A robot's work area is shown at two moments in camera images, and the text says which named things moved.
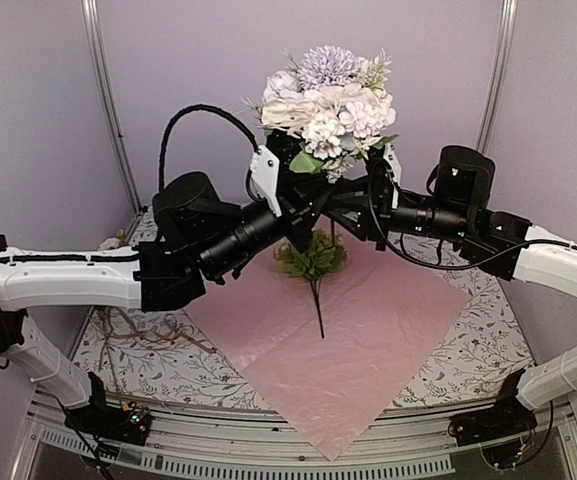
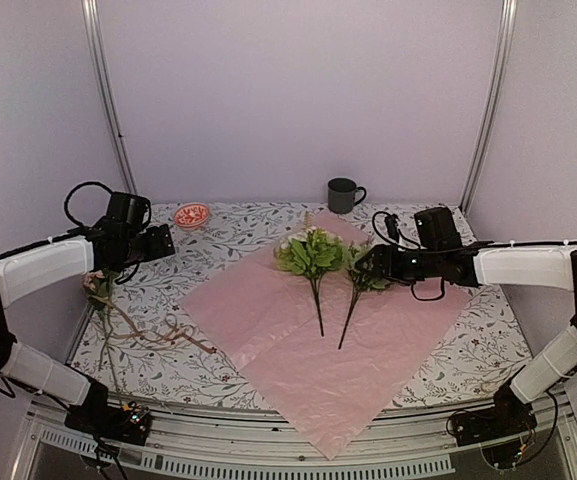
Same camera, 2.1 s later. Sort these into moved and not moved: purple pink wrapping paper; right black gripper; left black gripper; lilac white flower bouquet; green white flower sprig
Moved: lilac white flower bouquet; left black gripper; right black gripper
Not moved: purple pink wrapping paper; green white flower sprig
